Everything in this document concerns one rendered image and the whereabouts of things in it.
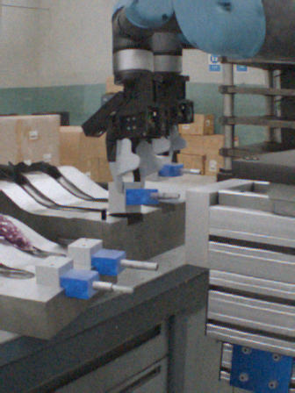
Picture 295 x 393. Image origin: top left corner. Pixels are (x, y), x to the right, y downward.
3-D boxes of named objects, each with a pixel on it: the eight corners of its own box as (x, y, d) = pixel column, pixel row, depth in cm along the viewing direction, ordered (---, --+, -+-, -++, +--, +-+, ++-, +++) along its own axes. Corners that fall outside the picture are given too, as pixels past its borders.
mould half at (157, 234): (190, 242, 119) (190, 177, 117) (111, 274, 98) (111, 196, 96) (23, 213, 147) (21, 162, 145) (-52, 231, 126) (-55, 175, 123)
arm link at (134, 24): (194, -15, 89) (175, 4, 100) (130, -19, 86) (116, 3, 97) (198, 25, 89) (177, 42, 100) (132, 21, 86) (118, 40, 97)
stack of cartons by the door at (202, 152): (241, 175, 785) (241, 116, 770) (231, 178, 758) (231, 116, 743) (188, 170, 832) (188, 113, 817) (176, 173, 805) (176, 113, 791)
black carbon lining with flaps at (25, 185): (148, 210, 116) (148, 163, 115) (97, 225, 103) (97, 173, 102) (30, 194, 136) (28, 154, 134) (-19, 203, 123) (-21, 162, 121)
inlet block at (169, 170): (205, 183, 129) (205, 160, 128) (194, 186, 125) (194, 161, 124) (156, 178, 137) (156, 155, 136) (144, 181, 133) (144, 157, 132)
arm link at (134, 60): (104, 54, 101) (130, 62, 108) (104, 77, 101) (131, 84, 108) (137, 46, 97) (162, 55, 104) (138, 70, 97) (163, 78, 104)
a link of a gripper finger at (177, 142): (185, 166, 132) (181, 127, 129) (163, 164, 135) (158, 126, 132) (192, 161, 134) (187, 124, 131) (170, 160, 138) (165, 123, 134)
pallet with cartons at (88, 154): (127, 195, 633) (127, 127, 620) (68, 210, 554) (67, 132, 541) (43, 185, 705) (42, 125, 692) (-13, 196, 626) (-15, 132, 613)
